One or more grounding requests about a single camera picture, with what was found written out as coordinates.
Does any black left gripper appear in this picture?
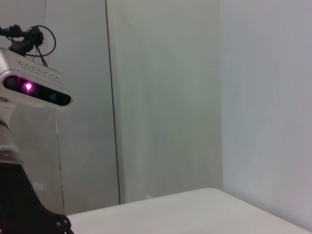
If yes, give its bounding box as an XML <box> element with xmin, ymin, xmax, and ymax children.
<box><xmin>0</xmin><ymin>161</ymin><xmax>74</xmax><ymax>234</ymax></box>

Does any black left camera cable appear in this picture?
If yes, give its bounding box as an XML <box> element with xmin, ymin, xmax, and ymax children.
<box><xmin>0</xmin><ymin>23</ymin><xmax>57</xmax><ymax>67</ymax></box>

